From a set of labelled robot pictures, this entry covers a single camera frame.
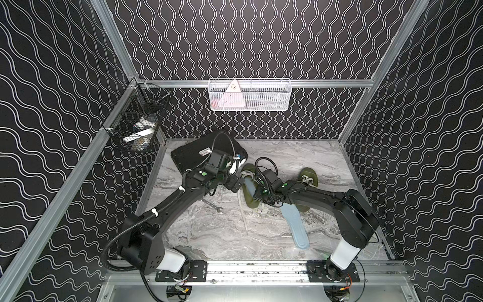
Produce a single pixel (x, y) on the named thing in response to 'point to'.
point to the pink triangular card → (233, 97)
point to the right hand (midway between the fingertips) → (254, 195)
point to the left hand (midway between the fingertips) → (234, 170)
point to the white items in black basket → (141, 139)
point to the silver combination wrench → (218, 209)
